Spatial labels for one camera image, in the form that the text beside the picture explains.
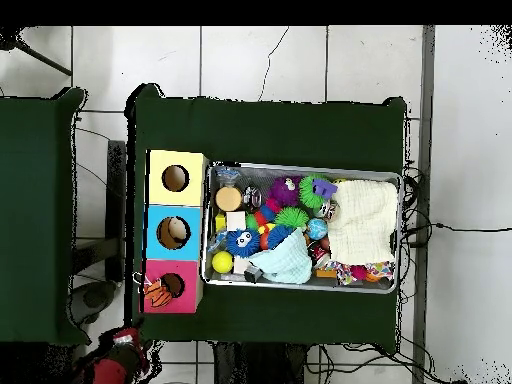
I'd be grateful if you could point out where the red black packet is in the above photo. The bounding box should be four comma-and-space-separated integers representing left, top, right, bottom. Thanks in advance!
307, 242, 331, 271

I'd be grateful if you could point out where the orange tiger striped toy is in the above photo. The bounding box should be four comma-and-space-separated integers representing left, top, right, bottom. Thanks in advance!
132, 271, 176, 310

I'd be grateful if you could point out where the clear mesh bin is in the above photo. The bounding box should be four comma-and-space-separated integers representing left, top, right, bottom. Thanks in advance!
202, 163, 404, 295

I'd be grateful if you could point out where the wooden box with three holes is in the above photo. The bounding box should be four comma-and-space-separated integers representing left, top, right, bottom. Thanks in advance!
140, 148, 209, 315

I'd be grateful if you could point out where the black silver round toy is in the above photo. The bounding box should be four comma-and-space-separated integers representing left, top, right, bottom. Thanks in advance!
243, 186, 264, 211

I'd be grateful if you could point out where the round wooden disc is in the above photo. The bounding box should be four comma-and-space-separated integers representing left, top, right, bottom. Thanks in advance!
215, 185, 243, 213

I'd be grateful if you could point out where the blue fuzzy ball with eyes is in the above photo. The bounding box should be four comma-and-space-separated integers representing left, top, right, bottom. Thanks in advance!
226, 227, 262, 258

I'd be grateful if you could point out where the purple spiky ball with eyes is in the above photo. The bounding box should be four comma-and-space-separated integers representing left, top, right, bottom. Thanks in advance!
269, 177, 302, 208

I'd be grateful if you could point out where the small green spiky ball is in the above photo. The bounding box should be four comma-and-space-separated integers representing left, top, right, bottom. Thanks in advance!
274, 207, 310, 231

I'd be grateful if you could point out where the clear crumpled plastic packet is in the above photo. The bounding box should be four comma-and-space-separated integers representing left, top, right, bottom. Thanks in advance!
215, 165, 243, 182

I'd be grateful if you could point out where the large green spiky ball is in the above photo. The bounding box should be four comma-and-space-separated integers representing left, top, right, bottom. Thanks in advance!
298, 174, 336, 211

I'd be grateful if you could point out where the mint green knit cloth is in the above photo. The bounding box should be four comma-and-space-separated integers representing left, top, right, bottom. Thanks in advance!
249, 227, 314, 285

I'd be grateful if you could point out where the yellow ball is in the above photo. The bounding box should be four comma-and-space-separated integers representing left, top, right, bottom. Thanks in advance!
211, 251, 234, 275

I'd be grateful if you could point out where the blue globe ball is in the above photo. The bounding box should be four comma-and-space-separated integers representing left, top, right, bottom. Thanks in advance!
307, 218, 329, 241

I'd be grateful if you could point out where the purple plastic block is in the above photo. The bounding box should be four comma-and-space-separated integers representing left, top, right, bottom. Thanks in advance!
312, 179, 339, 200

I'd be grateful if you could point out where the cream waffle cloth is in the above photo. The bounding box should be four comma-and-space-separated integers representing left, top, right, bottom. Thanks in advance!
326, 179, 399, 265

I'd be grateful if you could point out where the green cloth side table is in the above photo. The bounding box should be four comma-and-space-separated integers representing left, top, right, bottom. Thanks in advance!
0, 86, 89, 347

